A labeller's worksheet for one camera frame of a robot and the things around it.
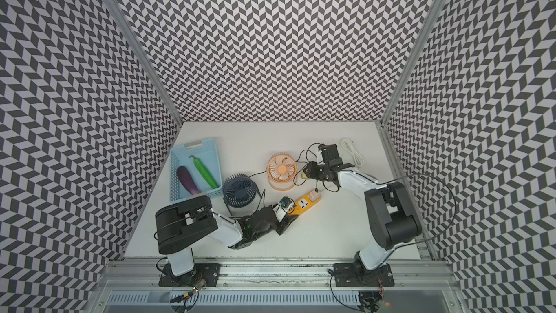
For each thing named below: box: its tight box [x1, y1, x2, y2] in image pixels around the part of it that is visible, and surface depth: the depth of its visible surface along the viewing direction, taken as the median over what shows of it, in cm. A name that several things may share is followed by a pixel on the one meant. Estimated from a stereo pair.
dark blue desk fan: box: [222, 173, 263, 217], surface depth 85 cm
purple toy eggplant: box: [176, 165, 200, 195], surface depth 97 cm
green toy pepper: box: [188, 155, 219, 190], surface depth 100 cm
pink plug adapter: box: [308, 189, 320, 202], surface depth 87 cm
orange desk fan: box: [266, 152, 299, 193], surface depth 93 cm
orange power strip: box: [288, 194, 323, 216], surface depth 89 cm
